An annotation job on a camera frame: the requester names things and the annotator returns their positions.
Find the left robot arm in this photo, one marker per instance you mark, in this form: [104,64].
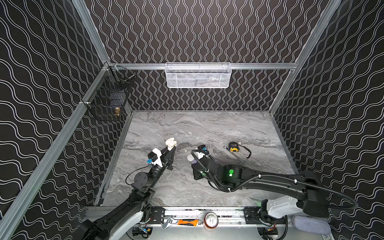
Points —
[136,208]

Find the grey microphone windscreen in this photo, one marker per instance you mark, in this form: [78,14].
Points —
[311,225]

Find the beige earbud charging case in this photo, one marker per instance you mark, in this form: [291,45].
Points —
[171,143]

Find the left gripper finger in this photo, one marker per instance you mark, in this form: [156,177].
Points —
[171,160]
[166,153]

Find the adjustable wrench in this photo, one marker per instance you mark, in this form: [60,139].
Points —
[168,221]

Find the soda can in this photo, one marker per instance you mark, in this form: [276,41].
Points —
[211,221]

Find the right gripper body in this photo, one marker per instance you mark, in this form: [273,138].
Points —
[199,156]

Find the yellow black tape measure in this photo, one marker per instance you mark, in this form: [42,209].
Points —
[236,145]

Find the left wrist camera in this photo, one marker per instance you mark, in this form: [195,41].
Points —
[154,158]

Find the orange utility knife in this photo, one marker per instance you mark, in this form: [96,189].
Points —
[188,222]

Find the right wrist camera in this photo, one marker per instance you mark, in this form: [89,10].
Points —
[205,151]

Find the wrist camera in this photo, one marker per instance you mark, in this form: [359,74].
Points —
[154,158]
[205,151]

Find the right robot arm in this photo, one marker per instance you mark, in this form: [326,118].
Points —
[301,194]

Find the white round earbud case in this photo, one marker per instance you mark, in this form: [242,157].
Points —
[190,158]

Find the white wire mesh basket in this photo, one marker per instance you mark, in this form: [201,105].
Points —
[194,75]

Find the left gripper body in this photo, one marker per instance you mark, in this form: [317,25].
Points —
[167,156]

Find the brass object in basket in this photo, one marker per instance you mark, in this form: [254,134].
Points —
[117,111]

